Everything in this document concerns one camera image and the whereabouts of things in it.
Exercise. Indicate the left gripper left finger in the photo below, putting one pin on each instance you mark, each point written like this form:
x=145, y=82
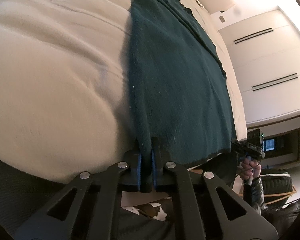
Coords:
x=88, y=207

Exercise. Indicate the white wardrobe with black handles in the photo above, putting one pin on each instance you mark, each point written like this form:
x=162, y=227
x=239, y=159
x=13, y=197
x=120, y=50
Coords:
x=265, y=54

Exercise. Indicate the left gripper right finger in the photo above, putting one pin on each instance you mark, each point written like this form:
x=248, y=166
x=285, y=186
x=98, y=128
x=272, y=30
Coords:
x=204, y=206

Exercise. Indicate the beige bed cover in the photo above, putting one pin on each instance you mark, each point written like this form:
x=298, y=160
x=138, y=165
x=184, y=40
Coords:
x=64, y=86

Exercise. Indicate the dark green knit sweater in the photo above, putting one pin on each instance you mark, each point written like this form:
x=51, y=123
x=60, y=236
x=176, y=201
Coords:
x=177, y=84

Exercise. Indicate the person's right hand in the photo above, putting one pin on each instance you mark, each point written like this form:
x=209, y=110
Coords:
x=250, y=169

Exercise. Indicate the wall light switch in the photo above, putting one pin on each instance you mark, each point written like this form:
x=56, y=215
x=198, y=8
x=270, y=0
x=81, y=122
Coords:
x=221, y=18

